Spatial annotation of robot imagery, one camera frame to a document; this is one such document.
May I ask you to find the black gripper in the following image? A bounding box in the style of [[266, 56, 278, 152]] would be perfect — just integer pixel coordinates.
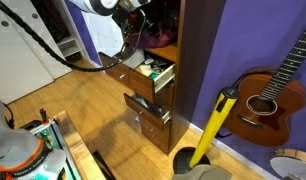
[[126, 9, 156, 36]]

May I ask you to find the wooden drawer holding mixed clutter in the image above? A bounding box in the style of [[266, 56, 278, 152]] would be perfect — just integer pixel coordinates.
[[98, 49, 177, 105]]

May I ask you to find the dark wooden chest of drawers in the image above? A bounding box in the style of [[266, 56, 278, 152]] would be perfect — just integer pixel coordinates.
[[117, 0, 227, 156]]

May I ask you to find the closed wooden drawer small knob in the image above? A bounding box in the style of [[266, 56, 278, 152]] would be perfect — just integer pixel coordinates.
[[152, 81, 176, 113]]

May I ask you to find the wooden drawer with shiny contents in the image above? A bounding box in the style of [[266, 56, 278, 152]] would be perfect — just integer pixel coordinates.
[[123, 92, 172, 132]]

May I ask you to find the lowest wooden drawer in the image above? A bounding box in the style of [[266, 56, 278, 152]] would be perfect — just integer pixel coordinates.
[[139, 114, 171, 155]]

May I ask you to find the white closet shelf unit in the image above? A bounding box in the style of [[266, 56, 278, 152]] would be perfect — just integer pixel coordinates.
[[56, 33, 83, 64]]

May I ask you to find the white closet sliding door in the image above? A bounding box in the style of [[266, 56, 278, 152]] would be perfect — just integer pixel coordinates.
[[0, 6, 56, 105], [1, 0, 73, 81]]

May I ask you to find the yellow pole with black base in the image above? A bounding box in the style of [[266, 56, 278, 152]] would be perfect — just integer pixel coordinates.
[[172, 86, 240, 175]]

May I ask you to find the light wooden robot table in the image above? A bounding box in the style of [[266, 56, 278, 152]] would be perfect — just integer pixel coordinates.
[[54, 111, 107, 180]]

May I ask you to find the black flat floor object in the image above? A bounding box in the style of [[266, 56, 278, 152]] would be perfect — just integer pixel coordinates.
[[92, 149, 118, 180]]

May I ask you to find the brown acoustic guitar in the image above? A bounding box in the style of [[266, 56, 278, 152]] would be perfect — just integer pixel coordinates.
[[222, 19, 306, 148]]

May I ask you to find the banjo with white head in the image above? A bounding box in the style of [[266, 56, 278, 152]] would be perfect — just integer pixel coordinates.
[[269, 148, 306, 180]]

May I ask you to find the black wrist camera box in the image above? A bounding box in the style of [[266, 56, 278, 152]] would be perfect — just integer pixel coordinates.
[[112, 9, 129, 35]]

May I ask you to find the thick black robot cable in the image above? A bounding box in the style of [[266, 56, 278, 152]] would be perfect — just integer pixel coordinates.
[[0, 0, 148, 73]]

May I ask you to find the aluminium frame electronics box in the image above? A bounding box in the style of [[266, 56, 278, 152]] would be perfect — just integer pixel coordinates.
[[21, 119, 82, 180]]

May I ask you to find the thin black base cable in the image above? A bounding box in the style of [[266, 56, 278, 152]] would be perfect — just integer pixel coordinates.
[[1, 101, 16, 130]]

